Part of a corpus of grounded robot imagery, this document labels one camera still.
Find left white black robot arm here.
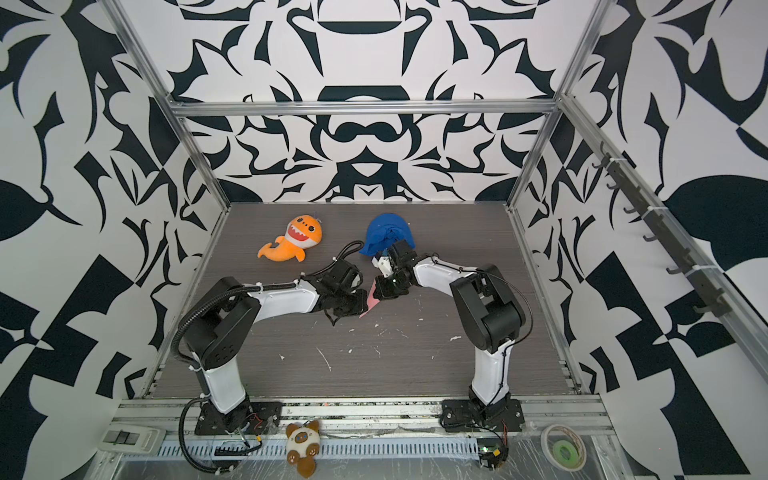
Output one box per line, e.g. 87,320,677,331
171,260,367,434

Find orange shark plush toy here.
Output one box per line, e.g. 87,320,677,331
257,215,323,262

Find pink paper sheet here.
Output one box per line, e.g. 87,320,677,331
359,284,380,318

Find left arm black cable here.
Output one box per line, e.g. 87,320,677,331
177,395,265,476

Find brown white plush toy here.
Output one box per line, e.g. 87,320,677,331
286,419,321,479

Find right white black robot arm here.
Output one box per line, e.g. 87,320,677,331
373,240,527,433

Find black hook rail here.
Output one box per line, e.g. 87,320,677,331
593,152,733,318

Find white switch box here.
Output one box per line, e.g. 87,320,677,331
99,423,166,456

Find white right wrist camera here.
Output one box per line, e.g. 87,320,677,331
372,254,394,278

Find blue cloth cap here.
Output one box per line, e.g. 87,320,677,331
360,213,415,257

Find small electronics board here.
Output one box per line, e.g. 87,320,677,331
477,437,509,471

